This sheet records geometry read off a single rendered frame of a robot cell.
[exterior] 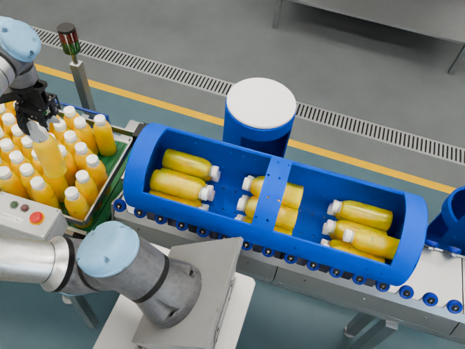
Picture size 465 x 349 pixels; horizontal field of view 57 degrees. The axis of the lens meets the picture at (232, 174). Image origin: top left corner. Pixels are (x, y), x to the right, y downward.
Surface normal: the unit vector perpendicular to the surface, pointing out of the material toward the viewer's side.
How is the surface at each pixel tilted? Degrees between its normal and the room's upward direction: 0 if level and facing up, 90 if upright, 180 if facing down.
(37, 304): 0
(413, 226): 15
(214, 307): 43
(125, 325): 0
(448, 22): 0
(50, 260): 48
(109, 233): 36
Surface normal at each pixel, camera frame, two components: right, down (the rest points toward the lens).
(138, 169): -0.14, 0.07
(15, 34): 0.76, -0.25
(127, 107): 0.07, -0.58
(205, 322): -0.61, -0.61
